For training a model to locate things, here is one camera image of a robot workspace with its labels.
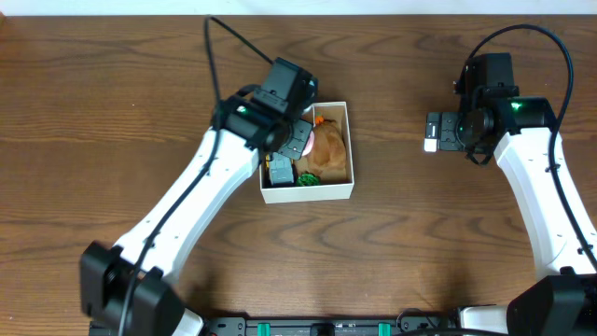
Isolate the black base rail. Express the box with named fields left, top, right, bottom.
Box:
left=173, top=308, right=465, bottom=336

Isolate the brown plush toy with carrot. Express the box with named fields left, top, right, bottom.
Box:
left=307, top=119, right=347, bottom=175

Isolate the wooden pellet drum toy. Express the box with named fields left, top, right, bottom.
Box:
left=301, top=131, right=314, bottom=157

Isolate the yellow grey toy truck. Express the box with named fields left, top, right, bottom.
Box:
left=266, top=153, right=295, bottom=188

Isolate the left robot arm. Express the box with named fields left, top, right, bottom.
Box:
left=79, top=58, right=318, bottom=335

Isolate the green round ridged toy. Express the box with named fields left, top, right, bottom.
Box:
left=296, top=173, right=321, bottom=187

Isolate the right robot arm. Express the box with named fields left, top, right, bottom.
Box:
left=423, top=53, right=596, bottom=335

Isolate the white cardboard box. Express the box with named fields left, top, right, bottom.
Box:
left=257, top=102, right=354, bottom=203

